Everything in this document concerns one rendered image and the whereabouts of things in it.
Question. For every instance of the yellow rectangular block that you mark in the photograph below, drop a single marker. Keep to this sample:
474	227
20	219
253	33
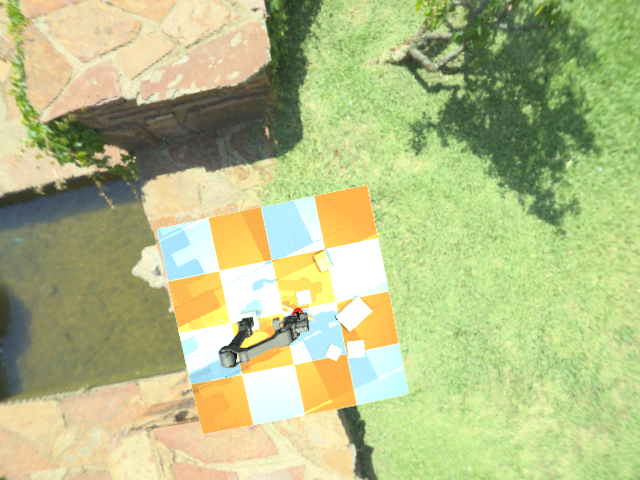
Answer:
323	261

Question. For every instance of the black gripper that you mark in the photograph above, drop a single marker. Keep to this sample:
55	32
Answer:
276	324

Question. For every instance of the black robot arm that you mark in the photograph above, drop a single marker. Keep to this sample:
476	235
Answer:
282	337

